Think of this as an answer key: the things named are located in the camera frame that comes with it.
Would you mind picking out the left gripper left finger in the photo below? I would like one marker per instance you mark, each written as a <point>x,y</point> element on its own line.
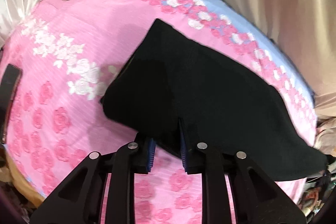
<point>100,189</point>

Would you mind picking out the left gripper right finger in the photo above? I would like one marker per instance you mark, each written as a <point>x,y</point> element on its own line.
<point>235,189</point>

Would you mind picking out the black pants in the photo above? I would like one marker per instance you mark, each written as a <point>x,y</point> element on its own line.
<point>173,85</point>

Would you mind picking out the black phone on bed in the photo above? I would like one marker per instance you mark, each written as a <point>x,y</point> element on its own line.
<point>9,84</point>

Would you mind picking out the pink floral bed quilt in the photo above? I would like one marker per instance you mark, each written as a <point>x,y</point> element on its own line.
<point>70,51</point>

